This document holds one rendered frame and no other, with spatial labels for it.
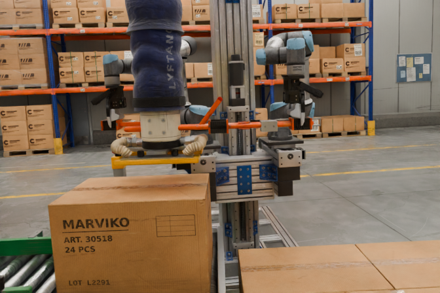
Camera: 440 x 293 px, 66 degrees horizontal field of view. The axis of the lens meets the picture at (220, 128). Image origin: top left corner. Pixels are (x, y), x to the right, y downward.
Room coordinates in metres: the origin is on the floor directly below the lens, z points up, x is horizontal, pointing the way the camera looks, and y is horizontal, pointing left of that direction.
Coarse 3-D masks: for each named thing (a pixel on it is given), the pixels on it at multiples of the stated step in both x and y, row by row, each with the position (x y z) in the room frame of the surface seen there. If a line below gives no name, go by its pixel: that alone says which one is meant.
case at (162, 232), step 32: (96, 192) 1.37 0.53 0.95; (128, 192) 1.35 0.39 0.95; (160, 192) 1.33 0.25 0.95; (192, 192) 1.31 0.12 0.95; (64, 224) 1.24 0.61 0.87; (96, 224) 1.24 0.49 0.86; (128, 224) 1.24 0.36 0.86; (160, 224) 1.23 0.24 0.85; (192, 224) 1.23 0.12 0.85; (64, 256) 1.24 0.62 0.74; (96, 256) 1.24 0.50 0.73; (128, 256) 1.24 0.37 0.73; (160, 256) 1.23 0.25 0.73; (192, 256) 1.23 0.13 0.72; (64, 288) 1.24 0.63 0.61; (96, 288) 1.24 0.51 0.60; (128, 288) 1.24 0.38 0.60; (160, 288) 1.23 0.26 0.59; (192, 288) 1.23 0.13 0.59
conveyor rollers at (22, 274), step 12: (216, 252) 1.62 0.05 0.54; (0, 264) 1.60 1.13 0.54; (12, 264) 1.57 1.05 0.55; (36, 264) 1.59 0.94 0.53; (48, 264) 1.56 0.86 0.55; (216, 264) 1.51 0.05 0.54; (12, 276) 1.47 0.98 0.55; (24, 276) 1.49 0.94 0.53; (36, 276) 1.45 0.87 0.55; (216, 276) 1.40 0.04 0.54; (48, 288) 1.36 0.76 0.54; (216, 288) 1.31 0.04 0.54
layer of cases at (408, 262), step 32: (256, 256) 1.55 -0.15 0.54; (288, 256) 1.54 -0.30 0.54; (320, 256) 1.52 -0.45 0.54; (352, 256) 1.51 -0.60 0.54; (384, 256) 1.50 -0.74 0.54; (416, 256) 1.48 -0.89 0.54; (256, 288) 1.29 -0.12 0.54; (288, 288) 1.28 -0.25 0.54; (320, 288) 1.27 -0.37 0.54; (352, 288) 1.26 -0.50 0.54; (384, 288) 1.25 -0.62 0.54; (416, 288) 1.24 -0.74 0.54
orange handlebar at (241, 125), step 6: (120, 126) 1.70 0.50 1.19; (132, 126) 1.47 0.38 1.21; (138, 126) 1.46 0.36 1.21; (180, 126) 1.42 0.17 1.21; (186, 126) 1.42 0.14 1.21; (192, 126) 1.42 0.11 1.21; (198, 126) 1.41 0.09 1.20; (204, 126) 1.41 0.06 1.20; (234, 126) 1.41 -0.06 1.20; (240, 126) 1.41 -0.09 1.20; (246, 126) 1.41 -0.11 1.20; (252, 126) 1.41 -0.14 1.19; (258, 126) 1.41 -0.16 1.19; (282, 126) 1.41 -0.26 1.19; (288, 126) 1.41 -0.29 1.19
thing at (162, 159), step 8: (176, 152) 1.34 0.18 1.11; (120, 160) 1.31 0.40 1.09; (128, 160) 1.31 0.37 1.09; (136, 160) 1.31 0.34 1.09; (144, 160) 1.30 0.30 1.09; (152, 160) 1.30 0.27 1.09; (160, 160) 1.30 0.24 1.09; (168, 160) 1.30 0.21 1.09; (176, 160) 1.30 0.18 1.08; (184, 160) 1.30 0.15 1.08; (192, 160) 1.30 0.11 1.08
